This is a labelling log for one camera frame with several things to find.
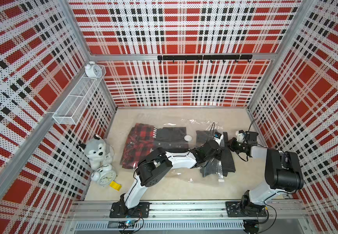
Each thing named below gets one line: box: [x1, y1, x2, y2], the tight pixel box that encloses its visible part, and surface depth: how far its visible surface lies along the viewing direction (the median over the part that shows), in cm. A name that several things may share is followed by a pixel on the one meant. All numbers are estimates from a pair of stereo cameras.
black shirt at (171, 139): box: [154, 126, 190, 152], surface depth 103 cm
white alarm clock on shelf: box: [84, 60, 103, 78], surface depth 83 cm
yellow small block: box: [109, 180, 123, 192], surface depth 82 cm
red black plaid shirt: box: [119, 122, 157, 170], surface depth 101 cm
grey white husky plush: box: [78, 134, 114, 171], surface depth 80 cm
